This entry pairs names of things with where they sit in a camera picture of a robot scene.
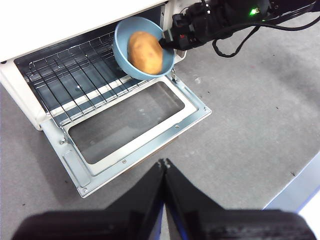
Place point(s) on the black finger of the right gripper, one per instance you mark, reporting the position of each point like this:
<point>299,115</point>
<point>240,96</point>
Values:
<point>167,35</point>
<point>167,44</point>

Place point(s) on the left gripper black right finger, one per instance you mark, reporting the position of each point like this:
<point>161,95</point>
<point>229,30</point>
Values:
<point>212,225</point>

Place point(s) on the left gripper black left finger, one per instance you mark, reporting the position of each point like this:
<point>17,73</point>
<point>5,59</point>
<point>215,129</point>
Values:
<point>120,220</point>

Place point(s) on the brown potato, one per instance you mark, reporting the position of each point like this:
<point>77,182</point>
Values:
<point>146,52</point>

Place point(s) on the blue ribbed bowl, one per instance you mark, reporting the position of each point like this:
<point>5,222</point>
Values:
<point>121,45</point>

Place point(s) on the cream Toshiba toaster oven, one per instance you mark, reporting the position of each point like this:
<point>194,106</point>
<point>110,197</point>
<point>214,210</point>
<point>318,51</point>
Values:
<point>37,15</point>

